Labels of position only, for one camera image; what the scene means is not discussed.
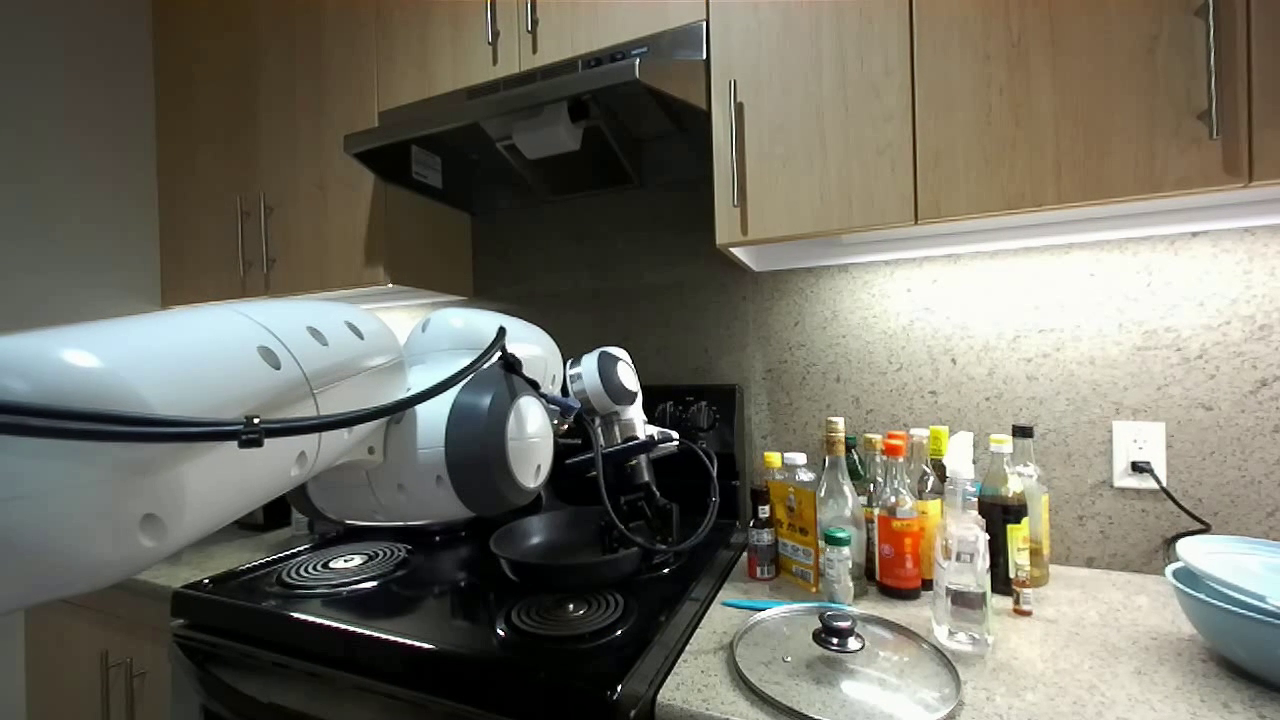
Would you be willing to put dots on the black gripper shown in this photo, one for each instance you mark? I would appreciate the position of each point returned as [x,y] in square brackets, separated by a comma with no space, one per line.
[646,481]

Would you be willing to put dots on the black frying pan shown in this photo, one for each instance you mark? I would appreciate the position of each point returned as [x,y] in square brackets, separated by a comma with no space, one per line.
[560,544]

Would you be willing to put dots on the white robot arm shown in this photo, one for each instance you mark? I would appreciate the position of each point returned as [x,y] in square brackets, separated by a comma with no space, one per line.
[203,361]

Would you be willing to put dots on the small black-capped bottle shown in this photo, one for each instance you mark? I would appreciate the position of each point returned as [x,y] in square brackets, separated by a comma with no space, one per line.
[762,553]

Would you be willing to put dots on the black coil stove burner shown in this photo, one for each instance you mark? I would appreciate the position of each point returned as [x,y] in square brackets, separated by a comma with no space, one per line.
[307,568]
[564,616]

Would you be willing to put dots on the teal kitchen knife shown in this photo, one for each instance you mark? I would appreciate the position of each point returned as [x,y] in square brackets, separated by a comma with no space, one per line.
[762,606]

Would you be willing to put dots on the yellow-capped bottle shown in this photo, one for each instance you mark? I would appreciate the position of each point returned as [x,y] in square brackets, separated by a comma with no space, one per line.
[770,460]

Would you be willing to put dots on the white-capped bottle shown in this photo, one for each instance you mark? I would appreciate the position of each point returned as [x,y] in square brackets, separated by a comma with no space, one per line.
[798,460]

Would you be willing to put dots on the tall clear oil bottle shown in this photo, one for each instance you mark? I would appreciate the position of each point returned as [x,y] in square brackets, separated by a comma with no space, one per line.
[838,492]

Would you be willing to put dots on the green-capped white bottle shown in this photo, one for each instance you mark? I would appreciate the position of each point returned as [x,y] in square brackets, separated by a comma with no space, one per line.
[838,575]

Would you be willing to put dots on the large glass pot lid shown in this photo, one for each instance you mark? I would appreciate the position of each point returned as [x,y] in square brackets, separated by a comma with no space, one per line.
[803,674]

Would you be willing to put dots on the green-labelled bottle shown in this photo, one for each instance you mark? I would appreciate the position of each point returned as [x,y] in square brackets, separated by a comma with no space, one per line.
[865,504]

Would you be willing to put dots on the orange sauce bottle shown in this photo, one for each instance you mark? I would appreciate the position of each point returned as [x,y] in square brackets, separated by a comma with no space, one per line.
[901,544]

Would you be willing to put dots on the black electric stove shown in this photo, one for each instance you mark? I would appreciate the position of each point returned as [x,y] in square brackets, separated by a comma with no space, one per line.
[401,643]

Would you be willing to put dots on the lime-capped bottle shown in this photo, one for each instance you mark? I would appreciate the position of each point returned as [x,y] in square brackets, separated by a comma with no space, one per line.
[937,444]

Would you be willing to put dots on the clear spray bottle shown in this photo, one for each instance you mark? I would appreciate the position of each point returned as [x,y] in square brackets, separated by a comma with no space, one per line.
[963,585]

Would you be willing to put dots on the dark soy sauce bottle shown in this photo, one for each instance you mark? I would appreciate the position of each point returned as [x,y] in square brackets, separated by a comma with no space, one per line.
[1001,533]

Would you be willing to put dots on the black-capped yellow oil bottle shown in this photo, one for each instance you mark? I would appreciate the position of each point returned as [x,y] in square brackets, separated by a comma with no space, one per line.
[1037,533]

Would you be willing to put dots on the black range hood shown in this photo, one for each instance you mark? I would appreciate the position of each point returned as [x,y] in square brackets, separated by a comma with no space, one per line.
[535,145]

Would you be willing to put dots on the under-cabinet light strip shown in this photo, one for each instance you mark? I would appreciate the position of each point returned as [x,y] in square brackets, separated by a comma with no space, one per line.
[1001,232]

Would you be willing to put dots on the light blue bowl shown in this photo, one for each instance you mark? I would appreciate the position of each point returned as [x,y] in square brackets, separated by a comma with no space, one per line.
[1225,643]
[1240,564]

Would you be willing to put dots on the wooden base cabinet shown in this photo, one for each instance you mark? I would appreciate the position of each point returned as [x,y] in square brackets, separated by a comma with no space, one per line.
[67,665]

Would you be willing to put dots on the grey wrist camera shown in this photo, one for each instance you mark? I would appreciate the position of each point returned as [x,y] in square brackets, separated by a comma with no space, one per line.
[659,443]

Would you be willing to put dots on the short wooden wall cabinet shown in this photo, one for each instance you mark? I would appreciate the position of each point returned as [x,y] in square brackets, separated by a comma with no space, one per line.
[601,25]

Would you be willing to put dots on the white wall outlet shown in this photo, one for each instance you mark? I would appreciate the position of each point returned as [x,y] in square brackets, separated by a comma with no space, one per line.
[1149,437]

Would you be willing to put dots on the wide wooden wall cabinet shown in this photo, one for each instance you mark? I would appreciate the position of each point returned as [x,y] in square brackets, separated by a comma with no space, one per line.
[1043,93]

